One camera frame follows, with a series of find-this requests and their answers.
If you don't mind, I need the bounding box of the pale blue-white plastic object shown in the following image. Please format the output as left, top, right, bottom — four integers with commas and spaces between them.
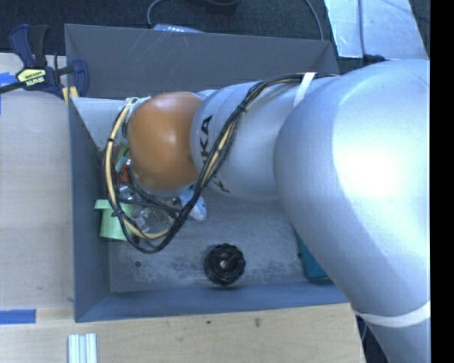
181, 190, 208, 222

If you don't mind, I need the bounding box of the orange-red small object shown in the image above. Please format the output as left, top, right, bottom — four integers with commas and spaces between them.
116, 163, 132, 185

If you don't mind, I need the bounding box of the black ribbed round knob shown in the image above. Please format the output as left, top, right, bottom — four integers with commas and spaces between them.
203, 243, 247, 287

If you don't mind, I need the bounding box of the grey metal bin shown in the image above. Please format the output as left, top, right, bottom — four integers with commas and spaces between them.
64, 23, 351, 324

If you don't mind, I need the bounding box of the pale wood flat board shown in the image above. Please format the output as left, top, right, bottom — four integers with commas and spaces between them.
0, 88, 76, 311

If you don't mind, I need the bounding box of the teal flat block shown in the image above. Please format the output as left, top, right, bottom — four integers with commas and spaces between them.
294, 231, 331, 281

